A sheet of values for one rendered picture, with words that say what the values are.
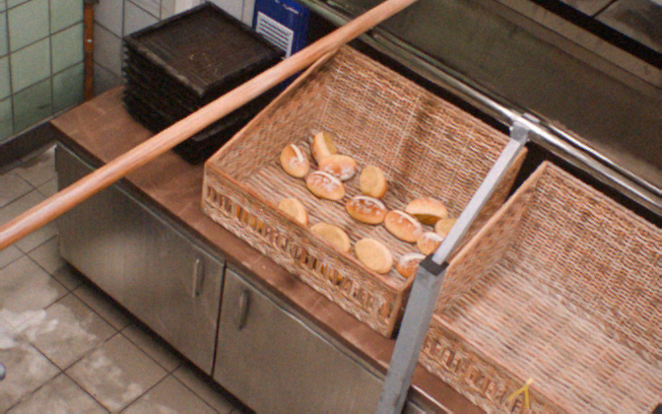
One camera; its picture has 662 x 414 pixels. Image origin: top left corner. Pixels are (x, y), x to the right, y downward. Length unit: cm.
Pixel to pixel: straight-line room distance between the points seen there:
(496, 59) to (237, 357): 95
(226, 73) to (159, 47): 18
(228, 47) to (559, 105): 82
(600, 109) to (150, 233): 110
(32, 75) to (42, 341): 86
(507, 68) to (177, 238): 86
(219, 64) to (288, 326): 65
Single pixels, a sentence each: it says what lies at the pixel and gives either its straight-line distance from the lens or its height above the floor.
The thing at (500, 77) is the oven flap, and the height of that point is 98.
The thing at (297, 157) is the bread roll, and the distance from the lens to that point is 258.
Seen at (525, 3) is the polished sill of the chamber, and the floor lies 117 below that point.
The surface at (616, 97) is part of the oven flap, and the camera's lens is 231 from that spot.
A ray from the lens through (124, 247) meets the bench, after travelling 275.
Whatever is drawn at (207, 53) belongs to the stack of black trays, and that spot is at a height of 80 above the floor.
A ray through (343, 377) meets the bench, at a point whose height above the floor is 45.
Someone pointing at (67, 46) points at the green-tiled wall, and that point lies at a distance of 341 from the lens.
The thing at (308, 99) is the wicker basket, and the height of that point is 73.
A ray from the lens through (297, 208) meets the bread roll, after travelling 243.
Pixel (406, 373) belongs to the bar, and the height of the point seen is 67.
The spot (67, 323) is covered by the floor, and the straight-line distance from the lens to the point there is 302.
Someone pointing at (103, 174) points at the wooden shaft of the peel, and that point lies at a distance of 164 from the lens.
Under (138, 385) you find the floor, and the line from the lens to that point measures 288.
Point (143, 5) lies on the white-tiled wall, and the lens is 318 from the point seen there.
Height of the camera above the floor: 230
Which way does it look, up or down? 41 degrees down
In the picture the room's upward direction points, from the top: 12 degrees clockwise
